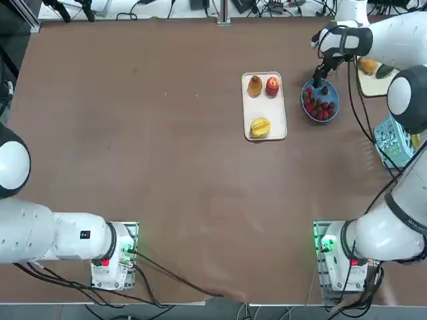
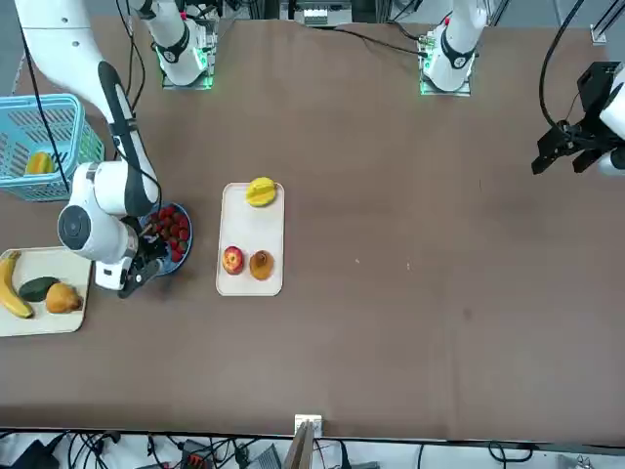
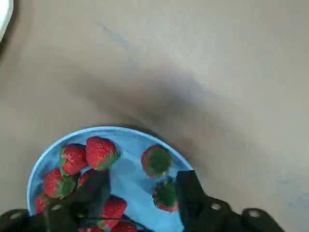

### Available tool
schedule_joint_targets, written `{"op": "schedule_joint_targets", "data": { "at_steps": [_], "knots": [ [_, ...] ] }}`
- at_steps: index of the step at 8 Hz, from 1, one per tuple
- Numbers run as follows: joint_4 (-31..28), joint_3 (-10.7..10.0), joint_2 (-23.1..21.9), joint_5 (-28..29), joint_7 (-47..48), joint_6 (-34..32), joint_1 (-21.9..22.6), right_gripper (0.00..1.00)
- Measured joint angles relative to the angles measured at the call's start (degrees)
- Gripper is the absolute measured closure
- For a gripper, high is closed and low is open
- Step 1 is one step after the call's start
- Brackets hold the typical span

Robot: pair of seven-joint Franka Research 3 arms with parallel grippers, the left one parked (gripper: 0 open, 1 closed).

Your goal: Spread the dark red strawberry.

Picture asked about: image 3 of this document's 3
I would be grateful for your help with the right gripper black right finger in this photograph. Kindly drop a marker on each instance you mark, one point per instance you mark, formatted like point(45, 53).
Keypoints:
point(193, 207)

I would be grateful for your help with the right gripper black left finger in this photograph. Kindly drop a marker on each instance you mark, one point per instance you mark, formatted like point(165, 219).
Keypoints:
point(60, 217)

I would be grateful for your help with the blue round plate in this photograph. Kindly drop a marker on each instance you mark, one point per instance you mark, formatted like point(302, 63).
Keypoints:
point(135, 174)

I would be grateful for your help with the small white rectangular tray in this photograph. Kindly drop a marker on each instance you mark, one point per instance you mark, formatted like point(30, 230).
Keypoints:
point(3, 19)

